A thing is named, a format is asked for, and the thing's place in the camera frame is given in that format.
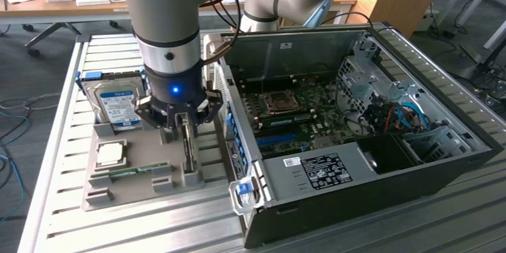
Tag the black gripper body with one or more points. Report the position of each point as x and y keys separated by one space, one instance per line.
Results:
x=173 y=90

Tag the graphics card with metal bracket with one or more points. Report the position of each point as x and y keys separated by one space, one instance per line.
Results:
x=188 y=146

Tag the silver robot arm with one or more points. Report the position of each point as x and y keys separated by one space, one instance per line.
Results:
x=165 y=13

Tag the hard disk with blue caddy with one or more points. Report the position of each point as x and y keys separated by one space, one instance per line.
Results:
x=114 y=105

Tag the grey parts rack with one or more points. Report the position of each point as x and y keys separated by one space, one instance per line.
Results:
x=149 y=152

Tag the CPU socket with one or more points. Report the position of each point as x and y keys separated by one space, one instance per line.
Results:
x=277 y=102

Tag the silver CPU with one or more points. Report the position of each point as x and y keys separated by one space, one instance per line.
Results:
x=110 y=153

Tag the RAM stick with white label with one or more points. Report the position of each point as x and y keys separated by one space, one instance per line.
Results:
x=284 y=121

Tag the green RAM stick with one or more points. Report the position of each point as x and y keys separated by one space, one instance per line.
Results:
x=129 y=170

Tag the blue expansion slot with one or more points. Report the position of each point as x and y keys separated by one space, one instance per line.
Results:
x=276 y=140

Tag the blue case latch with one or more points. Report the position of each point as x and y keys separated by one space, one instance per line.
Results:
x=243 y=189

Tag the green motherboard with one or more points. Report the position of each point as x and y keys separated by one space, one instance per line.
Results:
x=327 y=122

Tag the grey power supply unit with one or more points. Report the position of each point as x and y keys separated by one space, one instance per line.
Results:
x=284 y=182

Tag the chair base with castors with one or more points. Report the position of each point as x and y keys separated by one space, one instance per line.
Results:
x=50 y=32

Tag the silver perforated drive cage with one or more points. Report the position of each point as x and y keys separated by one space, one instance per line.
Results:
x=355 y=87

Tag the wooden desk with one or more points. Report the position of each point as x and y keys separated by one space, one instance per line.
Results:
x=38 y=10

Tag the open black PC case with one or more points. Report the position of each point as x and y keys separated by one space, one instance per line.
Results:
x=355 y=205

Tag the silver disk bay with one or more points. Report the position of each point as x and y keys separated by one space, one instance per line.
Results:
x=437 y=143

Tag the white power box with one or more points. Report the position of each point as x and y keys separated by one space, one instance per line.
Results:
x=428 y=20

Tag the white table leg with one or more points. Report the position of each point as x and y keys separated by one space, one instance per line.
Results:
x=494 y=36

